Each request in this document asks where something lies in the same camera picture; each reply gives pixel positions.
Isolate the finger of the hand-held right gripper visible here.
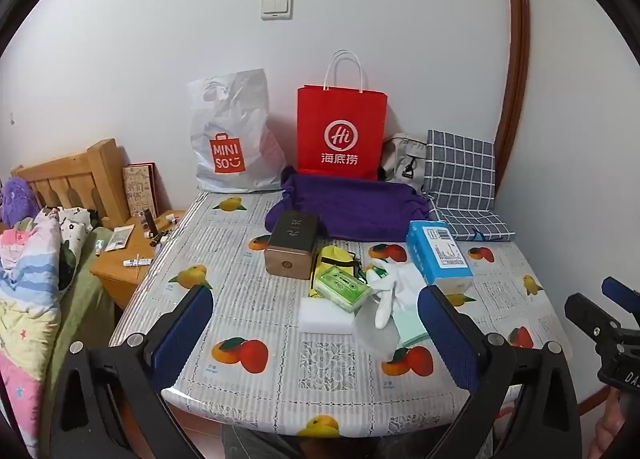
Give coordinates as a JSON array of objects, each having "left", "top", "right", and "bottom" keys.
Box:
[
  {"left": 602, "top": 276, "right": 640, "bottom": 310},
  {"left": 565, "top": 293, "right": 621, "bottom": 340}
]

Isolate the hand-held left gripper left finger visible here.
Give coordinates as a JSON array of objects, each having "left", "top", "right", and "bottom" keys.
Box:
[{"left": 42, "top": 284, "right": 226, "bottom": 459}]

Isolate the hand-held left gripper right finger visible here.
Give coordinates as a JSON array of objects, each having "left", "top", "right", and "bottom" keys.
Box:
[{"left": 419, "top": 285, "right": 583, "bottom": 459}]

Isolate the light green cloth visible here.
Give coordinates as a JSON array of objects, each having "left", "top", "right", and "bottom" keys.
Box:
[{"left": 392, "top": 311, "right": 431, "bottom": 347}]

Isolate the white glove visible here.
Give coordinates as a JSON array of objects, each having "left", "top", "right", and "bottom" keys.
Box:
[{"left": 366, "top": 259, "right": 426, "bottom": 331}]

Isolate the yellow zip pouch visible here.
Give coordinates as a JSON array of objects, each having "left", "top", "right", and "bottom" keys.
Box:
[{"left": 308, "top": 245, "right": 363, "bottom": 297}]

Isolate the purple fabric bag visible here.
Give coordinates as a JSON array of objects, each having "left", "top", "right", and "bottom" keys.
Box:
[{"left": 265, "top": 166, "right": 433, "bottom": 243}]

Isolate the person's right hand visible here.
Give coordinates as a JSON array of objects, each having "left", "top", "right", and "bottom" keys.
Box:
[{"left": 589, "top": 389, "right": 632, "bottom": 459}]

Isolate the wooden nightstand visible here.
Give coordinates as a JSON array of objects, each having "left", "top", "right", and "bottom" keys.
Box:
[{"left": 90, "top": 209, "right": 188, "bottom": 310}]

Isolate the blue white carton box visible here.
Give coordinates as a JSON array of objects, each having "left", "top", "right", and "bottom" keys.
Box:
[{"left": 405, "top": 220, "right": 475, "bottom": 295}]

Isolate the white flat packet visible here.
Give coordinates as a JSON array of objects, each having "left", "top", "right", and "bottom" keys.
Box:
[{"left": 103, "top": 226, "right": 136, "bottom": 254}]

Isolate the dark small bottle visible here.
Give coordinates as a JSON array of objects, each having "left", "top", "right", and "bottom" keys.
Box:
[{"left": 141, "top": 209, "right": 168, "bottom": 247}]

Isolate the green tissue packet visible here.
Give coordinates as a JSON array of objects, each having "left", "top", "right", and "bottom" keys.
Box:
[{"left": 312, "top": 264, "right": 372, "bottom": 315}]

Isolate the white sponge block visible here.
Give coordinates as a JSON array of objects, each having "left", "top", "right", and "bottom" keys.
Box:
[{"left": 298, "top": 296, "right": 357, "bottom": 331}]

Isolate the fruit printed tablecloth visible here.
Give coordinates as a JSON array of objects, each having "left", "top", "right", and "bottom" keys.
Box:
[{"left": 107, "top": 189, "right": 573, "bottom": 440}]

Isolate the dark green gold box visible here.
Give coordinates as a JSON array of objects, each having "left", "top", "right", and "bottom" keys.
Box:
[{"left": 263, "top": 211, "right": 321, "bottom": 281}]

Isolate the red book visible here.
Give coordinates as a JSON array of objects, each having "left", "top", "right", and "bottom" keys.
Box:
[{"left": 145, "top": 161, "right": 162, "bottom": 217}]

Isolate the black white floral cloth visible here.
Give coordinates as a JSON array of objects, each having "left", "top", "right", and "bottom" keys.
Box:
[{"left": 42, "top": 206, "right": 101, "bottom": 295}]

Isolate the patterned notebook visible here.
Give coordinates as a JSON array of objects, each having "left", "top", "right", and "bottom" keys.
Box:
[{"left": 122, "top": 164, "right": 156, "bottom": 218}]

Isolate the colourful printed quilt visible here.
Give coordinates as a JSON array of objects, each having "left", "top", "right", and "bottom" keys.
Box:
[{"left": 0, "top": 211, "right": 63, "bottom": 455}]

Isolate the grey checked cloth bag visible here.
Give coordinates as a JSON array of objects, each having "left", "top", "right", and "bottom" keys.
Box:
[{"left": 422, "top": 129, "right": 516, "bottom": 243}]

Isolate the wooden bed headboard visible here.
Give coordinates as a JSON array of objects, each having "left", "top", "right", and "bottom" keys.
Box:
[{"left": 11, "top": 139, "right": 132, "bottom": 230}]

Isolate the purple plush toy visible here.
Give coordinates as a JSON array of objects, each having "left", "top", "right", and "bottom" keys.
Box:
[{"left": 0, "top": 176, "right": 41, "bottom": 230}]

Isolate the white plastic shopping bag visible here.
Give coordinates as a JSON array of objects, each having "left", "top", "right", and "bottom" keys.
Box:
[{"left": 186, "top": 68, "right": 288, "bottom": 194}]

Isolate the red paper bag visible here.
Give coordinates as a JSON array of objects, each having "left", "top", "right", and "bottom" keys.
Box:
[{"left": 296, "top": 50, "right": 388, "bottom": 182}]

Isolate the grey drawstring bag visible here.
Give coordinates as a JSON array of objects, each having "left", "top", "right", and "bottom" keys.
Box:
[{"left": 377, "top": 133, "right": 431, "bottom": 190}]

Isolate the brown wooden door frame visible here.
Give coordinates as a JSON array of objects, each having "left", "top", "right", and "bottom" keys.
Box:
[{"left": 492, "top": 0, "right": 531, "bottom": 212}]

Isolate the white wall light switch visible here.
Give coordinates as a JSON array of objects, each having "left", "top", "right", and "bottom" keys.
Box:
[{"left": 261, "top": 0, "right": 294, "bottom": 20}]

